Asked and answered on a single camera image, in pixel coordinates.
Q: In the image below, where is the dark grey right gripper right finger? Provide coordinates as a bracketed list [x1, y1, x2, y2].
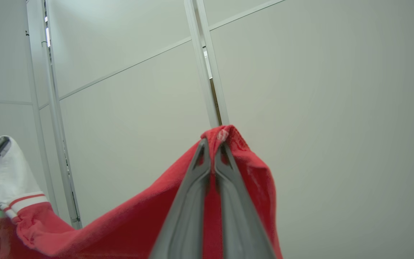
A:
[214, 142, 276, 259]

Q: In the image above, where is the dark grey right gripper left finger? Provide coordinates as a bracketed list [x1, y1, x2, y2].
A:
[149, 138, 211, 259]

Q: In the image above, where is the red shirt with white sleeves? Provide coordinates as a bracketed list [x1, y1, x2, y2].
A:
[0, 125, 284, 259]

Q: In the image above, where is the white ceiling light track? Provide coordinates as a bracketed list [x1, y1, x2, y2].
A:
[26, 0, 83, 230]
[184, 0, 230, 128]

